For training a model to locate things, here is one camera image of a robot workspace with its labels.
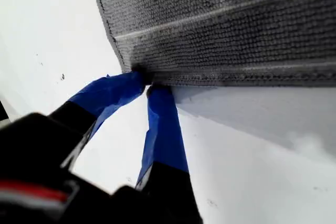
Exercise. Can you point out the grey white-striped towel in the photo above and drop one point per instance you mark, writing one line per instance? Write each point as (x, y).
(210, 37)

